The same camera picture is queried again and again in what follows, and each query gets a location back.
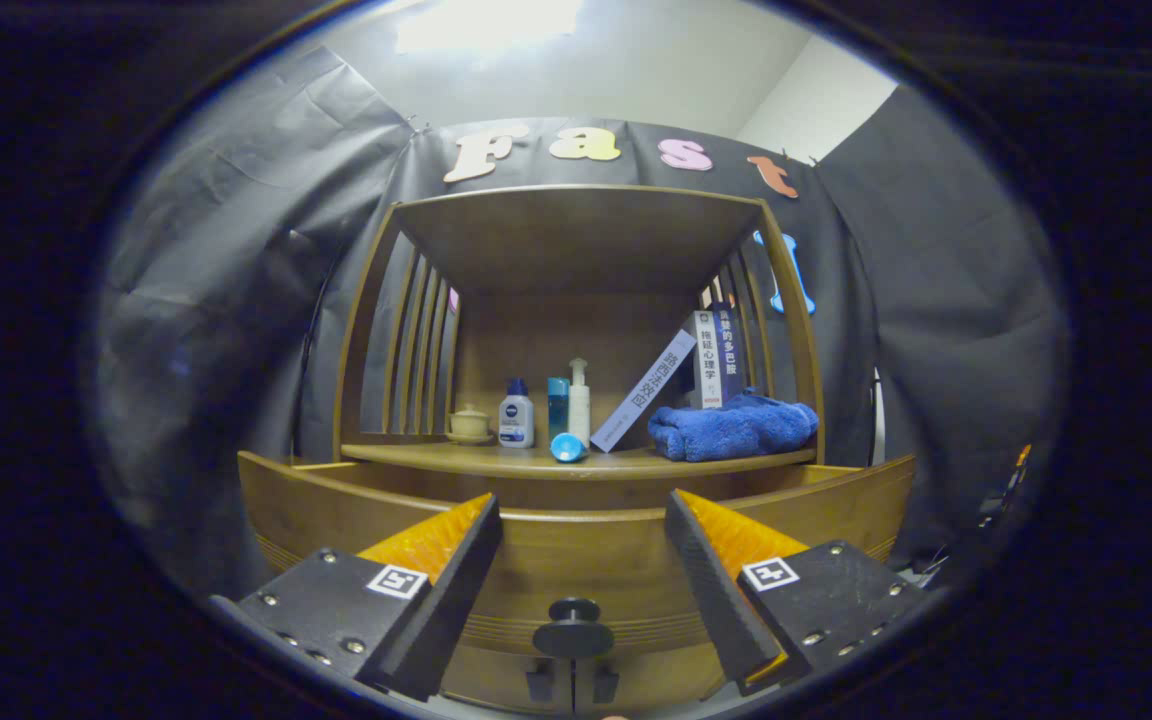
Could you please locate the wooden cabinet door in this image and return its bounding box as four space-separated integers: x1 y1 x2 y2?
441 645 574 716
573 645 727 713

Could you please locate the wooden drawer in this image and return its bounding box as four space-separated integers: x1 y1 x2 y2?
238 450 917 656

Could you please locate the wooden cabinet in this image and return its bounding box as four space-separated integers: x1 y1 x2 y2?
331 184 827 716

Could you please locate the black tool with orange tip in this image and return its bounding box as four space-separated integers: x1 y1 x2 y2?
976 445 1032 531

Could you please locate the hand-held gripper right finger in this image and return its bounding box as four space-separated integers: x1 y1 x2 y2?
663 488 927 698

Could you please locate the wooden countertop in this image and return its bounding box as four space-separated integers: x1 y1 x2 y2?
341 440 819 481

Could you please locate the cream lidded teacup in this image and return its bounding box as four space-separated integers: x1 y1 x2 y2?
445 403 495 446

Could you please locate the dark blue book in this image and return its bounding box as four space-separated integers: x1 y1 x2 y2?
716 305 745 401

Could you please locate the pale blue leaning book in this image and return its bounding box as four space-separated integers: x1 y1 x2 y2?
590 330 697 454

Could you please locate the white pump bottle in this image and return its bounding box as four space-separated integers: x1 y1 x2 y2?
568 358 592 449

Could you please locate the white lotion bottle blue cap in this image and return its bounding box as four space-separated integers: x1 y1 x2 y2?
498 378 536 449

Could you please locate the black drawer knob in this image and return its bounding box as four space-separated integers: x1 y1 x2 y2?
533 598 616 661

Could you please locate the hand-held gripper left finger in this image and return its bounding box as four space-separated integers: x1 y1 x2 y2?
211 492 504 703

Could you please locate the blue towel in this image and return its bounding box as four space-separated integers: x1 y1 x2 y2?
647 388 820 463

